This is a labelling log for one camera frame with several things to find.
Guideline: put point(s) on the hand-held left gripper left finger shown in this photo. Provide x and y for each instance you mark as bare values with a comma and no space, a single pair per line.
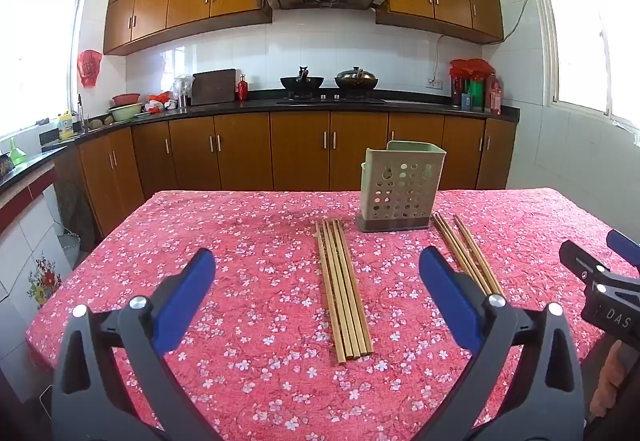
185,296

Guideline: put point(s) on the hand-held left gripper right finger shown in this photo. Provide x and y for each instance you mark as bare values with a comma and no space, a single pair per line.
450,291

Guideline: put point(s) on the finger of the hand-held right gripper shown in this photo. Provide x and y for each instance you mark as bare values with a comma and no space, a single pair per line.
625,248
580,258

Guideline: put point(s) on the bamboo chopstick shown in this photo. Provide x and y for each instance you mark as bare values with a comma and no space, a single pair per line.
477,246
356,283
446,236
470,246
343,286
328,291
349,285
336,288
452,236

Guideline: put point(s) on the green perforated utensil holder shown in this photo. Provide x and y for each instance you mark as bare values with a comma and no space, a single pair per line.
400,191

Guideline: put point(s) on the person's right hand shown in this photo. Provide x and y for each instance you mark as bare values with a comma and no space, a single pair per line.
607,381

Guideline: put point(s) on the red floral tablecloth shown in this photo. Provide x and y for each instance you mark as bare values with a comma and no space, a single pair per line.
250,271

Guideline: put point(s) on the metal bucket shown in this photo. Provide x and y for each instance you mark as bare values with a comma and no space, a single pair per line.
71,248

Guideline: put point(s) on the wooden lower kitchen cabinets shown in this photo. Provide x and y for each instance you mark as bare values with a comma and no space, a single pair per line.
300,151

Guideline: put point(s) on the green basin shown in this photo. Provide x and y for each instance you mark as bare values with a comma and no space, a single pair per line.
125,113

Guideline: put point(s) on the green container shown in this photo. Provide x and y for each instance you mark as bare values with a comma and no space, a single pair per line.
477,93

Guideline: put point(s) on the red and white plastic bag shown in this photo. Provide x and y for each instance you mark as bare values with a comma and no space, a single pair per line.
160,98

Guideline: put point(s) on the dark red thermos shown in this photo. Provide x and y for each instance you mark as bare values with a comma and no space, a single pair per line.
457,91

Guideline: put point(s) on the red basin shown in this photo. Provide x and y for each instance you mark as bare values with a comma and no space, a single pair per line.
126,99

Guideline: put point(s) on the clear glass cups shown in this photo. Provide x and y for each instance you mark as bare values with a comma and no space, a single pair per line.
183,88

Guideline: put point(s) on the yellow detergent bottle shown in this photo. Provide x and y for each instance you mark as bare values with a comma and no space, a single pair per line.
66,126

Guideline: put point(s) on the dark wooden cutting board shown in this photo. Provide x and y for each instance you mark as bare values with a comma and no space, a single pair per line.
214,87

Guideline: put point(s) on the red glass bottle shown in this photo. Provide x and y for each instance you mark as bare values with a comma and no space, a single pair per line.
242,90

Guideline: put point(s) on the black gas stove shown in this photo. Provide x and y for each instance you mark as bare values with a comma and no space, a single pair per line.
350,99

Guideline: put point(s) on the black wok with lid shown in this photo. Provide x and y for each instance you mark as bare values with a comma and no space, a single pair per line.
356,81

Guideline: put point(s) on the hanging red plastic bag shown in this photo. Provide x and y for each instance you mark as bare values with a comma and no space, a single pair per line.
90,66

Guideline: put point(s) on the window beside sink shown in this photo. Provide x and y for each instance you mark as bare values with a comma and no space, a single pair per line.
35,61

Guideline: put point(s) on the window with white frame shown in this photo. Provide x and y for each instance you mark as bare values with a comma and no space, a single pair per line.
585,46

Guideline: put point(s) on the white wall socket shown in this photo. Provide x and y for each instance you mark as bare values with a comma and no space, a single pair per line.
435,83

